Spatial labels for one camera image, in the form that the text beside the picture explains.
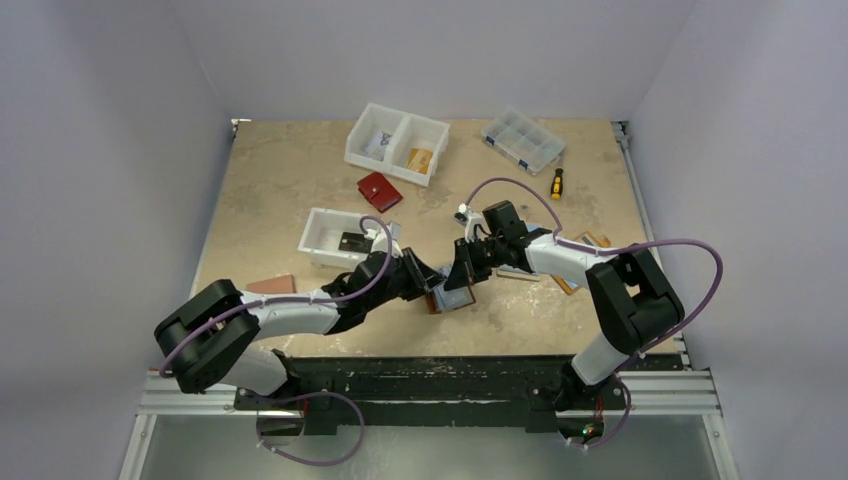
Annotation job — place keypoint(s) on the patterned card in bin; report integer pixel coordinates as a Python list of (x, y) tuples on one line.
[(375, 148)]

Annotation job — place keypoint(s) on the red leather card holder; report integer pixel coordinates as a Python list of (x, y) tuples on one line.
[(379, 192)]

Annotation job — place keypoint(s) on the tan leather card holder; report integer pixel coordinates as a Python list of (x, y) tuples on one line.
[(440, 301)]

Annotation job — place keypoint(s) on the gold card in bin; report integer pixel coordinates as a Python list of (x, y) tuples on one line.
[(419, 160)]

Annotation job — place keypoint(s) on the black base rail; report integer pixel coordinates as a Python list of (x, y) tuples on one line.
[(531, 392)]

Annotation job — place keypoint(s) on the blue card white tray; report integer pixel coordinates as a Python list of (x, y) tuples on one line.
[(517, 273)]

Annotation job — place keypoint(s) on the white two-compartment bin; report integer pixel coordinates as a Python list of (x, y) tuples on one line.
[(409, 131)]

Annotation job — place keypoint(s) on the black card in bin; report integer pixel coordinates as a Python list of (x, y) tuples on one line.
[(354, 242)]

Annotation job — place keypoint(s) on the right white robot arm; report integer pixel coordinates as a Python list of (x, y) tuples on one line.
[(633, 300)]

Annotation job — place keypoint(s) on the clear plastic organizer box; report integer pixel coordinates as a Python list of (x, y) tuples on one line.
[(523, 141)]

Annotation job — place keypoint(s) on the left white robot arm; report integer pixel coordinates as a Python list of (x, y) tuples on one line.
[(211, 338)]

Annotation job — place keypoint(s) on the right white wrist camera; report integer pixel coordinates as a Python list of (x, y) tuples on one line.
[(471, 221)]

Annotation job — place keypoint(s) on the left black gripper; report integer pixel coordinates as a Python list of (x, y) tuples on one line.
[(429, 277)]

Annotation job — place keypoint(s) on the pink leather card holder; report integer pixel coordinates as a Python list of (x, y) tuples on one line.
[(278, 285)]

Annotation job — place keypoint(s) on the small white plastic bin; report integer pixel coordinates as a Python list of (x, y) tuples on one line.
[(322, 234)]

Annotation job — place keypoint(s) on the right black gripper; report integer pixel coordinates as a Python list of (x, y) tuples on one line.
[(475, 255)]

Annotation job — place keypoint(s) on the yellow black screwdriver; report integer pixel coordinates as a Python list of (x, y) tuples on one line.
[(556, 188)]

